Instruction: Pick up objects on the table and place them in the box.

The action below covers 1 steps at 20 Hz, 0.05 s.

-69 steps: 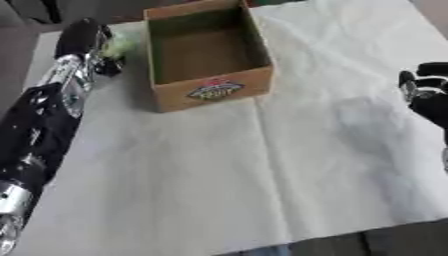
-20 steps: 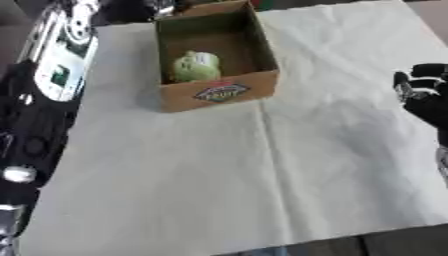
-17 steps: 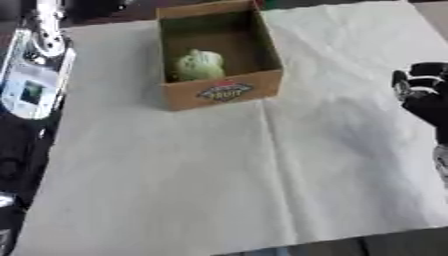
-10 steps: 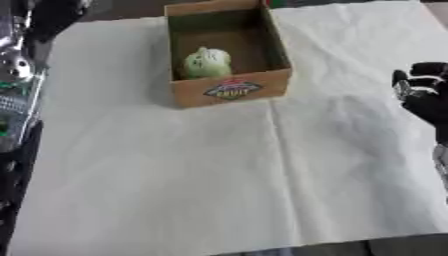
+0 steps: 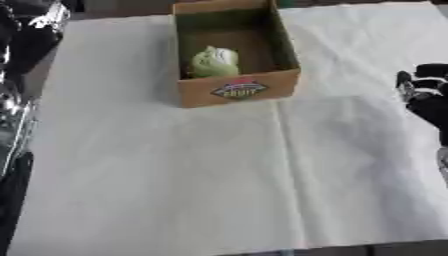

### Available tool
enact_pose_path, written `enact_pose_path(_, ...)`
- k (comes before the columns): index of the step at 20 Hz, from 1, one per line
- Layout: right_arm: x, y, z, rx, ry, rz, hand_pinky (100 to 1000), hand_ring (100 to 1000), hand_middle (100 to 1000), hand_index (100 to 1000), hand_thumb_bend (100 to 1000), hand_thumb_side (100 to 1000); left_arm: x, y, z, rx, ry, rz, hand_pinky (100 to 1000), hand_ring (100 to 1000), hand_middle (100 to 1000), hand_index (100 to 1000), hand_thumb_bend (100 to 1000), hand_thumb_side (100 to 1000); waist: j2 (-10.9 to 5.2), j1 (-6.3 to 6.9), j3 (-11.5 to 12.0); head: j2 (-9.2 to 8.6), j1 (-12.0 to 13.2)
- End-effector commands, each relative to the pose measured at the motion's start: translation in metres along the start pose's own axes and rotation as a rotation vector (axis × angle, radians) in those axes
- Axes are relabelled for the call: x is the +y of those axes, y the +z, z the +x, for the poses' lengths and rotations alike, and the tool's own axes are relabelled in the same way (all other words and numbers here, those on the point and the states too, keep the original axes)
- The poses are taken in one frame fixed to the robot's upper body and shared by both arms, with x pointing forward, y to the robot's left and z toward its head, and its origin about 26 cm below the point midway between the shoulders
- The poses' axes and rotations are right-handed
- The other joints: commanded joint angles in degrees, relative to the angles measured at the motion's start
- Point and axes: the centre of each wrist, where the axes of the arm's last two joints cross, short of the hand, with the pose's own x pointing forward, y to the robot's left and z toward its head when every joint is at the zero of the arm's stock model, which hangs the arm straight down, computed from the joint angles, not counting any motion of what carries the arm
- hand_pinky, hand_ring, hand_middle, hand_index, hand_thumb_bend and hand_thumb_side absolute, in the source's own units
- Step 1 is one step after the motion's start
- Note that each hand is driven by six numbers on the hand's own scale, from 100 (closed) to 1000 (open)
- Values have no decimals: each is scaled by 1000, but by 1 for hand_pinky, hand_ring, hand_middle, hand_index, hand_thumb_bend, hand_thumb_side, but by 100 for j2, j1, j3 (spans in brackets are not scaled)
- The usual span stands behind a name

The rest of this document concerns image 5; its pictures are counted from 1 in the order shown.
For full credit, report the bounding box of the green and white toy cabbage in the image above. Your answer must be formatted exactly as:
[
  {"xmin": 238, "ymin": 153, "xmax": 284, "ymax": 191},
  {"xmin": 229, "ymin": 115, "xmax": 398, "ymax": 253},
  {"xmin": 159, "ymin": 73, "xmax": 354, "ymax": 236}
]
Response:
[{"xmin": 189, "ymin": 45, "xmax": 242, "ymax": 79}]

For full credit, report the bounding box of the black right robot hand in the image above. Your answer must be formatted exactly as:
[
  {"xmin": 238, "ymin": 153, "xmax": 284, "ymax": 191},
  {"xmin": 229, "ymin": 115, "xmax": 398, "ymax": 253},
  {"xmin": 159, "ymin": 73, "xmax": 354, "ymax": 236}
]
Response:
[{"xmin": 395, "ymin": 62, "xmax": 448, "ymax": 147}]

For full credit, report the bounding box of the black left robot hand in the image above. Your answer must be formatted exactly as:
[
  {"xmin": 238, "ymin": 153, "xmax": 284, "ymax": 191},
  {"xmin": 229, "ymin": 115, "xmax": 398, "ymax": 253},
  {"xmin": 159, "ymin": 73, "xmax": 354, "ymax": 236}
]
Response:
[{"xmin": 0, "ymin": 0, "xmax": 74, "ymax": 77}]

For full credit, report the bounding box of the tan cardboard box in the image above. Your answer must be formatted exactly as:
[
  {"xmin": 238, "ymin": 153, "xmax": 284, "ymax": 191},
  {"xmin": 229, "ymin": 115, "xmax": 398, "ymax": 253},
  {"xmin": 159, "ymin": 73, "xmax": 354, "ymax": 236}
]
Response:
[{"xmin": 169, "ymin": 0, "xmax": 303, "ymax": 109}]

